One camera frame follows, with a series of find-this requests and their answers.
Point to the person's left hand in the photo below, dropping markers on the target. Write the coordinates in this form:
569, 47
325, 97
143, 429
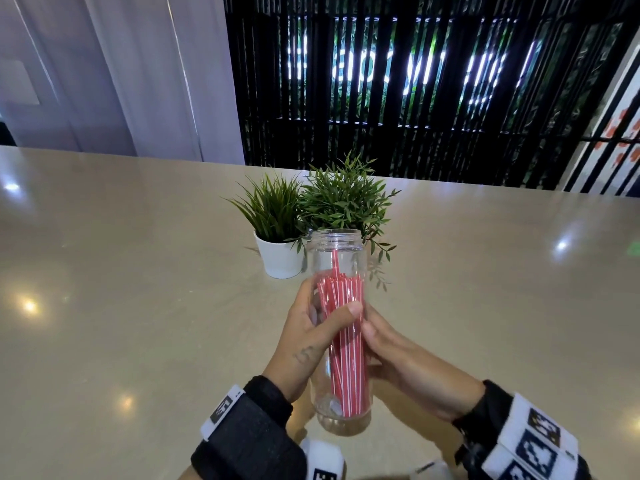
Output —
300, 344

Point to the person's right hand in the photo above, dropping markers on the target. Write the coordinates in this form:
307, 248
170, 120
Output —
420, 374

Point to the bundle of red straws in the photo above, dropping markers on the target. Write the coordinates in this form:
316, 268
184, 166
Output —
350, 384

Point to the red striped straw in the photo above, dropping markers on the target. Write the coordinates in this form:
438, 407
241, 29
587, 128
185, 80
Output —
335, 264

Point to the clear plastic jar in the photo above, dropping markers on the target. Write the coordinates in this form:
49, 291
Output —
347, 239

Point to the grassy plant in white pot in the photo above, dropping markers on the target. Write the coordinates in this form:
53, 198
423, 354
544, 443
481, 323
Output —
280, 259

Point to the leafy plant in white pot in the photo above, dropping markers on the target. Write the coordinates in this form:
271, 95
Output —
345, 199

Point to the beige glossy table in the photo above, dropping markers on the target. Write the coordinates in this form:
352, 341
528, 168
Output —
125, 269

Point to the black slatted screen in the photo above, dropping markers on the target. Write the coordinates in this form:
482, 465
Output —
320, 139

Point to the white neon light sign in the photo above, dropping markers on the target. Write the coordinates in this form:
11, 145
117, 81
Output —
347, 69

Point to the white sheer curtain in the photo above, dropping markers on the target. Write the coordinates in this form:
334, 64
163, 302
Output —
150, 69

